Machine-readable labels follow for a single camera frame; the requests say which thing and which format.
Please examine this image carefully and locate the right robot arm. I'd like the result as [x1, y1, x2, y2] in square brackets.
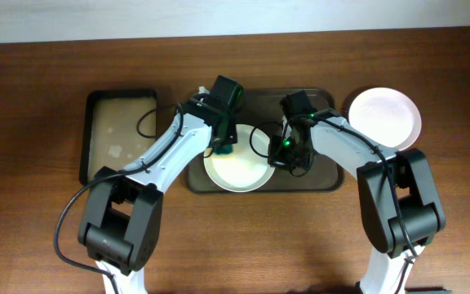
[267, 91, 446, 293]

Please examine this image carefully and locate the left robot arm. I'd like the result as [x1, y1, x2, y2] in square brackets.
[78, 76, 243, 293]

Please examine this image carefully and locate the black water basin tray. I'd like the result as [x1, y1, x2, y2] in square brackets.
[79, 88, 157, 185]

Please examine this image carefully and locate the dark brown serving tray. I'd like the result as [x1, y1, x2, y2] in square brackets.
[184, 88, 344, 195]

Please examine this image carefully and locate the green yellow sponge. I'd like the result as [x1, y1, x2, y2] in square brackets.
[213, 144, 234, 155]

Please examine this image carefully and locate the white plate top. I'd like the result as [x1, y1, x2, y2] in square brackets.
[348, 87, 422, 150]

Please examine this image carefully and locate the white plate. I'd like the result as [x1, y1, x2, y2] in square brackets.
[348, 87, 422, 150]
[203, 124, 275, 193]

